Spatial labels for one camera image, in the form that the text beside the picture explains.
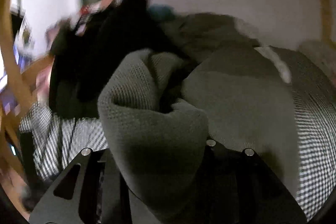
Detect black garment pile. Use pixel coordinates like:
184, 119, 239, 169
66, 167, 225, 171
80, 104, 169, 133
49, 0, 183, 119

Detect wooden bed frame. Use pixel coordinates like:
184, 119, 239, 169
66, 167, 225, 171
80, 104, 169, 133
1, 0, 335, 223

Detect teal cushion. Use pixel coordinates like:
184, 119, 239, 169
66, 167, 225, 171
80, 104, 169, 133
147, 4, 175, 22

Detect grey-green sweatshirt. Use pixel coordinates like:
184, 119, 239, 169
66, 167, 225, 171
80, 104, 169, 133
97, 45, 300, 224

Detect grey white striped pillow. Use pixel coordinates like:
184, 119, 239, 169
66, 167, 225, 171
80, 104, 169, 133
162, 12, 291, 84

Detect black white checkered bedsheet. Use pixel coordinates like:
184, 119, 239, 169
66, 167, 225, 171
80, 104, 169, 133
19, 47, 335, 219

